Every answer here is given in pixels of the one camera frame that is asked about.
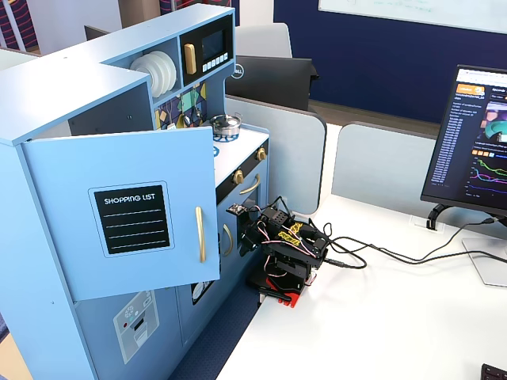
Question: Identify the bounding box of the black dell monitor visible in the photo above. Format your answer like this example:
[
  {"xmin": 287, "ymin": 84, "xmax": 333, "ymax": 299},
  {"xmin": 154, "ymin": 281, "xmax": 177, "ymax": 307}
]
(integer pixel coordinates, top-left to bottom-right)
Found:
[{"xmin": 225, "ymin": 55, "xmax": 320, "ymax": 112}]

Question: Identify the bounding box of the black toy microwave door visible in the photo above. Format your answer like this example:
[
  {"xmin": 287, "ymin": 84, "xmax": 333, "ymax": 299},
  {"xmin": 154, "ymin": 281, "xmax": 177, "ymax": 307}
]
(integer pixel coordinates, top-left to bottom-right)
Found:
[{"xmin": 180, "ymin": 15, "xmax": 234, "ymax": 86}]

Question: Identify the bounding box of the gold oven handle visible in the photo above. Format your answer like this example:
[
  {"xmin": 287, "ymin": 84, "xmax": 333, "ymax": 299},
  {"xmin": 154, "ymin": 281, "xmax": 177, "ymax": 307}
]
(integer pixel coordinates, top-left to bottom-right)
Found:
[{"xmin": 238, "ymin": 173, "xmax": 261, "ymax": 196}]

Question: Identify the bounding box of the silver monitor stand base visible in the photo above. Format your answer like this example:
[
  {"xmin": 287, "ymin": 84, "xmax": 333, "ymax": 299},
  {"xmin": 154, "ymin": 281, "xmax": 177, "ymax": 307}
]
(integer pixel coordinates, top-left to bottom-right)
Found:
[{"xmin": 461, "ymin": 236, "xmax": 507, "ymax": 288}]

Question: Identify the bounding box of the grey desk divider panel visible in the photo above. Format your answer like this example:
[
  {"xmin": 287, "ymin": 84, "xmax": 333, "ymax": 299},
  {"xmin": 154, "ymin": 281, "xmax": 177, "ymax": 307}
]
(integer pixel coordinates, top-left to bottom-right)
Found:
[
  {"xmin": 330, "ymin": 121, "xmax": 441, "ymax": 209},
  {"xmin": 224, "ymin": 94, "xmax": 328, "ymax": 215}
]

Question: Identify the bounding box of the black power cable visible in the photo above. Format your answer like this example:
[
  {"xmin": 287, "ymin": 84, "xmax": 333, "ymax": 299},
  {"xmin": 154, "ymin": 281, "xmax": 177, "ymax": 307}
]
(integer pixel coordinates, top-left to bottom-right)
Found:
[{"xmin": 316, "ymin": 237, "xmax": 507, "ymax": 271}]

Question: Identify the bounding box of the red arm base mount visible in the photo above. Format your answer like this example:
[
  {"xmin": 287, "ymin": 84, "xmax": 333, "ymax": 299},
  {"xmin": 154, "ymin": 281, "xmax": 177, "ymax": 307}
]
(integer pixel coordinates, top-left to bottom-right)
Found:
[{"xmin": 257, "ymin": 276, "xmax": 304, "ymax": 310}]

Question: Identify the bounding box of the blue toy kitchen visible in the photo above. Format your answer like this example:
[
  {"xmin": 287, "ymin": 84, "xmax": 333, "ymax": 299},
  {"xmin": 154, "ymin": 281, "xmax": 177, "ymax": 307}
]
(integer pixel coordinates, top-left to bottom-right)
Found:
[{"xmin": 0, "ymin": 2, "xmax": 273, "ymax": 380}]

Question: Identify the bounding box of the gold fridge door handle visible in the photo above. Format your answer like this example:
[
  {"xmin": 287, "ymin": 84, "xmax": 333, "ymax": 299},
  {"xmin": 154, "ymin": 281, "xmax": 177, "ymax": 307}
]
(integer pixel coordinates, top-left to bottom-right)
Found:
[{"xmin": 195, "ymin": 206, "xmax": 208, "ymax": 264}]

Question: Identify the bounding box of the grey office chair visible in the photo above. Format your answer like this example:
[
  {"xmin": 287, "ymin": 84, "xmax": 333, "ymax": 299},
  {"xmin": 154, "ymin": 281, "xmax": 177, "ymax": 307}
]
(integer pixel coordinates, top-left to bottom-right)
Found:
[{"xmin": 234, "ymin": 22, "xmax": 294, "ymax": 60}]

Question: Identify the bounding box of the gold microwave handle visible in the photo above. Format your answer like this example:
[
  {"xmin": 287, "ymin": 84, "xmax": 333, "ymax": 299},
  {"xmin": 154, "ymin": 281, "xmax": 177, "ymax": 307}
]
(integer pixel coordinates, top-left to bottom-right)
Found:
[{"xmin": 184, "ymin": 43, "xmax": 198, "ymax": 75}]

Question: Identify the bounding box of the blue fridge door shopping list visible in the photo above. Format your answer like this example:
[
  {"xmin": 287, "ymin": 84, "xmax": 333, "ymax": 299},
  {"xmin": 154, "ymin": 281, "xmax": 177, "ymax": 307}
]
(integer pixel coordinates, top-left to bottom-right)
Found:
[{"xmin": 21, "ymin": 126, "xmax": 221, "ymax": 302}]

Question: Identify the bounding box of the gold dishwasher door handle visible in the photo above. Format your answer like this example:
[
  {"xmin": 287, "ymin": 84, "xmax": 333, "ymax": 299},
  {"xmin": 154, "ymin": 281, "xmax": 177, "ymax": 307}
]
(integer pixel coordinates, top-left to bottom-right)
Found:
[{"xmin": 222, "ymin": 223, "xmax": 234, "ymax": 257}]

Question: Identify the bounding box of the white toy plate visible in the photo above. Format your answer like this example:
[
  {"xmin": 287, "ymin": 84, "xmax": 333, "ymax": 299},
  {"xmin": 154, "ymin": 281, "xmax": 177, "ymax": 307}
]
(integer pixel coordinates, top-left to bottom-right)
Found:
[
  {"xmin": 162, "ymin": 50, "xmax": 178, "ymax": 93},
  {"xmin": 129, "ymin": 54, "xmax": 163, "ymax": 98},
  {"xmin": 152, "ymin": 51, "xmax": 173, "ymax": 96}
]

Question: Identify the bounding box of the black keyboard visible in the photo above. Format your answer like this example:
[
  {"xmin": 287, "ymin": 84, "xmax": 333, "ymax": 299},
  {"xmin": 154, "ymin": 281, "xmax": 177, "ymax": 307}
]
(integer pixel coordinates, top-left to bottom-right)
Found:
[{"xmin": 480, "ymin": 363, "xmax": 507, "ymax": 380}]

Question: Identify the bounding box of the black monitor with lit screen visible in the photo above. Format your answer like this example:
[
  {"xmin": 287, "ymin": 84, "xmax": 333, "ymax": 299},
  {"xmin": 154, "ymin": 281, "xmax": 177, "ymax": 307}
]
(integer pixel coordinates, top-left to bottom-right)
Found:
[{"xmin": 420, "ymin": 64, "xmax": 507, "ymax": 218}]

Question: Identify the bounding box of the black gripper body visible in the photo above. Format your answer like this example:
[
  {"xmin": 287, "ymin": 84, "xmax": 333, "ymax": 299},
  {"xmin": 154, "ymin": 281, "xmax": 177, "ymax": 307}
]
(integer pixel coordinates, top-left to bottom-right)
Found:
[{"xmin": 237, "ymin": 215, "xmax": 271, "ymax": 247}]

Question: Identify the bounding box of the white whiteboard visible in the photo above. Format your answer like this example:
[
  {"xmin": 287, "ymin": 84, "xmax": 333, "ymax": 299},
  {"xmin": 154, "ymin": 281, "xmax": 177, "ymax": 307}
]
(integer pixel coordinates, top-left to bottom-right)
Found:
[{"xmin": 318, "ymin": 0, "xmax": 507, "ymax": 35}]

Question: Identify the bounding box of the steel pot with lid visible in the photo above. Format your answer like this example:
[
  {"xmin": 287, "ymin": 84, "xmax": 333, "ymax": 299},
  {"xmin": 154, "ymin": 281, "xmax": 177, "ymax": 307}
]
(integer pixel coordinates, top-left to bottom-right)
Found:
[{"xmin": 208, "ymin": 112, "xmax": 244, "ymax": 138}]

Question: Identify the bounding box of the black usb cable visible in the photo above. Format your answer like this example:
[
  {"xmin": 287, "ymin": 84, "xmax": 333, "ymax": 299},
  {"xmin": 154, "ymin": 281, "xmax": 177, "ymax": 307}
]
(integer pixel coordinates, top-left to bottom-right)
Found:
[{"xmin": 322, "ymin": 215, "xmax": 501, "ymax": 265}]

